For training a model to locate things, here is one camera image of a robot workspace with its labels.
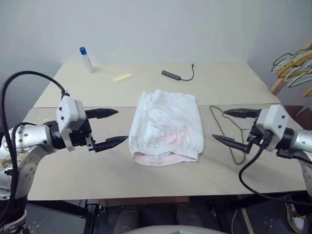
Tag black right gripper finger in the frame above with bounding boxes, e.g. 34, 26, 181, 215
212, 134, 250, 154
223, 108, 259, 120

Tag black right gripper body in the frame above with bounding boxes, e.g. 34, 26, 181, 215
246, 110, 271, 154

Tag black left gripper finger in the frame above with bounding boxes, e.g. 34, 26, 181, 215
85, 108, 119, 120
94, 136, 129, 153

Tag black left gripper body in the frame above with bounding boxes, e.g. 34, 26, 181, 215
69, 107, 96, 153

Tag olive wire hanger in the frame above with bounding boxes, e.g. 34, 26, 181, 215
210, 105, 247, 165

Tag white shorts with pink trim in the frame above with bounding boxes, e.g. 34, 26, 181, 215
128, 89, 204, 168

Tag yellow sticky note pad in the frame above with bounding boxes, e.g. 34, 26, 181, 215
110, 72, 133, 83

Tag brown cardboard box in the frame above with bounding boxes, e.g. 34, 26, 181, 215
282, 104, 312, 130

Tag wooden clothes rack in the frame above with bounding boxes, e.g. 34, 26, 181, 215
270, 38, 312, 98

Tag white bottle blue cap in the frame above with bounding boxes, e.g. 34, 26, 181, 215
78, 46, 95, 75

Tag wooden stick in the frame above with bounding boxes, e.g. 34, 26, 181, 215
240, 208, 256, 234

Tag white shoe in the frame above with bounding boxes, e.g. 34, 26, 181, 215
286, 201, 305, 233

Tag grey robot torso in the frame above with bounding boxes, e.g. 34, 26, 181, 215
126, 222, 215, 234

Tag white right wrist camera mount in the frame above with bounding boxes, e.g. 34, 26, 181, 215
256, 104, 290, 152

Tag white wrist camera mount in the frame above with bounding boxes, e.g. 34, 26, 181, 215
56, 96, 85, 152
256, 104, 290, 152

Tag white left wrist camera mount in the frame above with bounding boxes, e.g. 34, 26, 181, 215
56, 96, 85, 152

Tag white wire hanger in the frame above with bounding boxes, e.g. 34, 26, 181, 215
283, 65, 312, 89

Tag dark green wire hanger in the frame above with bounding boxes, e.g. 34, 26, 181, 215
272, 48, 312, 72

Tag black table frame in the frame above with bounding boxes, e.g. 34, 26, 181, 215
83, 198, 106, 234

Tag grey USB hub with cable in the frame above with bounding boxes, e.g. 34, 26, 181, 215
161, 63, 195, 81

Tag black metal base plate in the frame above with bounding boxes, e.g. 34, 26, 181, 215
233, 199, 294, 234
23, 202, 86, 234

